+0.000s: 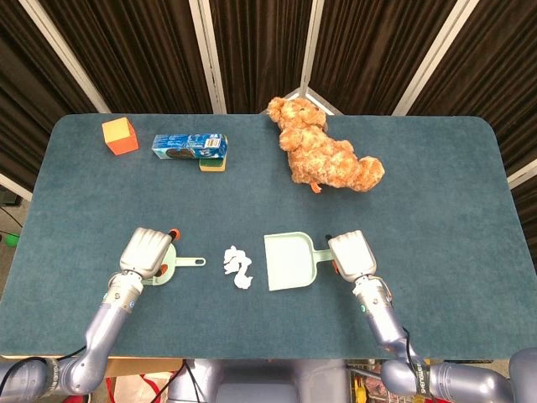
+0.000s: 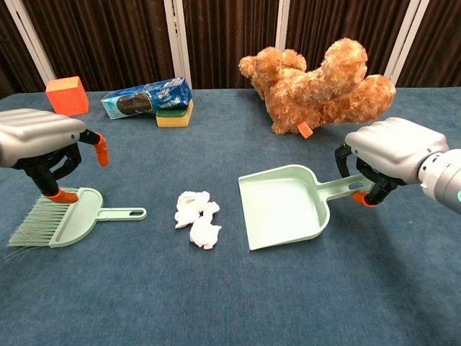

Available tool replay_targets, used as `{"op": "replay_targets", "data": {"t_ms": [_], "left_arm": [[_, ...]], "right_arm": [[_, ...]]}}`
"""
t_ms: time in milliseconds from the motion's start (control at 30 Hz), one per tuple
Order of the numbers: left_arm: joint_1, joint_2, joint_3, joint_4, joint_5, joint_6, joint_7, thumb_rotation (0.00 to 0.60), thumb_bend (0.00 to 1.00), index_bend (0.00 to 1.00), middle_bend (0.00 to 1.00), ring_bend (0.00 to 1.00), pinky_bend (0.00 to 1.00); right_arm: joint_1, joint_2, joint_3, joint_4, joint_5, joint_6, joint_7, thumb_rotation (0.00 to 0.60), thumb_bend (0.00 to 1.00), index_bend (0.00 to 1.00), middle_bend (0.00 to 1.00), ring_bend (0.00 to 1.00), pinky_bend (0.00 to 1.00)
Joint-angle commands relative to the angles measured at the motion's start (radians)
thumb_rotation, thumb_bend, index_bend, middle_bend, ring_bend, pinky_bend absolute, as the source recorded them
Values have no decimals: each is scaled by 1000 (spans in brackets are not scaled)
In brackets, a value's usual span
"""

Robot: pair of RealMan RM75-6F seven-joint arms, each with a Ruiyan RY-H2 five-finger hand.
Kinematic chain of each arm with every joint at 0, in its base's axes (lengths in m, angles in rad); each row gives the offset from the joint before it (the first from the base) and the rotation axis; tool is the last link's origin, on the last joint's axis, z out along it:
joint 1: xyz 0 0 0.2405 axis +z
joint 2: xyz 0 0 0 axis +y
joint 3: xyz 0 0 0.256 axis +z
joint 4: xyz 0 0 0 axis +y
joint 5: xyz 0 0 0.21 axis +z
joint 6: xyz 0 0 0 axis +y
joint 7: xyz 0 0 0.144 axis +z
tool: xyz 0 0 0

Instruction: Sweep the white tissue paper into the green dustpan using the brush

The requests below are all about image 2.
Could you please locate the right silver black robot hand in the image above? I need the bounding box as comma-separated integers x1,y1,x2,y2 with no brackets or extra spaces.
334,117,450,208

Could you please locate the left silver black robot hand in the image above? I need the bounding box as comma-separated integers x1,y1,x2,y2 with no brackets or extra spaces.
0,108,109,205

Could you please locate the mint green hand brush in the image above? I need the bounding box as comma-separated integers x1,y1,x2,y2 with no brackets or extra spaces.
6,187,148,249

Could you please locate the mint green dustpan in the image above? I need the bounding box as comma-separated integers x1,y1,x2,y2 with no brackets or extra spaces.
237,164,375,251

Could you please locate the orange yellow cube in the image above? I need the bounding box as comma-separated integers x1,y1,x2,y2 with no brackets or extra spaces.
45,76,89,117

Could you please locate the brown teddy bear plush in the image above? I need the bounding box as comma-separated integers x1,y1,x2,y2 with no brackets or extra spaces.
238,37,397,139

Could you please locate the blue cookie package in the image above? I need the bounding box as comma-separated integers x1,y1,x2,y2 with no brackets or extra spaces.
100,76,193,120

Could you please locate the dark brown curtain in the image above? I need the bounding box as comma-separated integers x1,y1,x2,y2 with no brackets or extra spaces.
0,0,461,100

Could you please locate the yellow green sponge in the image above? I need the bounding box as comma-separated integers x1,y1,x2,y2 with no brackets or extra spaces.
155,99,194,128

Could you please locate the blue felt table mat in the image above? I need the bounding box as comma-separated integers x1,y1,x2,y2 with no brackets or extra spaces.
0,86,461,346

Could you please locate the white partition frame post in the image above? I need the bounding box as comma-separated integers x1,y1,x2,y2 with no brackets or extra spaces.
5,0,55,84
384,0,431,87
164,0,192,90
275,0,304,61

